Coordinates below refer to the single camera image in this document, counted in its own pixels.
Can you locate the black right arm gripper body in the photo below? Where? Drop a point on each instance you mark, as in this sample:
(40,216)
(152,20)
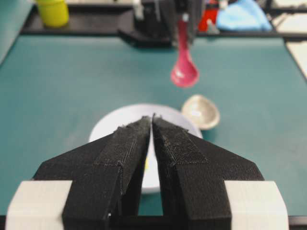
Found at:
(151,23)

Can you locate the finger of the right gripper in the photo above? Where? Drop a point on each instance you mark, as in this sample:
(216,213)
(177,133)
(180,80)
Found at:
(195,11)

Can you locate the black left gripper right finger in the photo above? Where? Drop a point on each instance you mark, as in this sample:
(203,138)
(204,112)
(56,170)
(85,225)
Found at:
(205,187)

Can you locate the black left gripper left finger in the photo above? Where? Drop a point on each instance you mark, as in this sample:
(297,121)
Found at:
(82,188)

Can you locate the red plastic spoon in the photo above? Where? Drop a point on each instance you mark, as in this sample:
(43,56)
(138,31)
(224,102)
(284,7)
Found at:
(184,73)

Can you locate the yellow hexagonal prism block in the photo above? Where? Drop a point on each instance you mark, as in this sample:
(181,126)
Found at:
(146,164)

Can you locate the red object behind gripper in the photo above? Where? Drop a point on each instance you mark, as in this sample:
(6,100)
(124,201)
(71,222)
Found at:
(209,15)

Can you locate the light blue cloth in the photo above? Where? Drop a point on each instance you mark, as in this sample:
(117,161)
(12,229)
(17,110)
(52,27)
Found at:
(242,15)

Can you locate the white round plate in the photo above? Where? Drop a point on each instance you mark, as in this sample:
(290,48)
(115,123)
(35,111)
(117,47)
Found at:
(131,113)

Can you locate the yellow plastic cup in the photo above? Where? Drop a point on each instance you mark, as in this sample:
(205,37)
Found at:
(54,13)

